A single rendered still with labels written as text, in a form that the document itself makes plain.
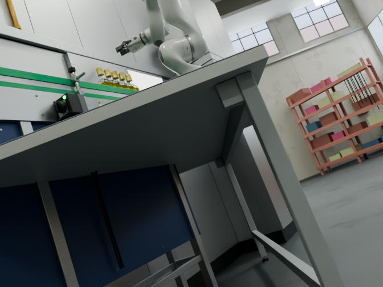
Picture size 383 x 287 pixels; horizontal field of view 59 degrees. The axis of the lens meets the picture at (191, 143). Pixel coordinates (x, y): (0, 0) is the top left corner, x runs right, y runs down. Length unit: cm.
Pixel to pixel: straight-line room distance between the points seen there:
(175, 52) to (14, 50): 76
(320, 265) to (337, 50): 1249
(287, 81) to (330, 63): 161
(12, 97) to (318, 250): 102
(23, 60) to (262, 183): 174
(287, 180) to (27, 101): 90
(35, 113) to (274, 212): 183
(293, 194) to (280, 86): 1145
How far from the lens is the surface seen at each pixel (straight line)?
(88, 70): 205
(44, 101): 133
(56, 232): 116
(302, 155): 1178
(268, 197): 257
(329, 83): 1088
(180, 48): 160
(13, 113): 123
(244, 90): 80
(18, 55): 184
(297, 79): 1239
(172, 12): 165
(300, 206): 78
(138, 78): 240
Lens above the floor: 46
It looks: 10 degrees up
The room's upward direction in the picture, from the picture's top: 21 degrees counter-clockwise
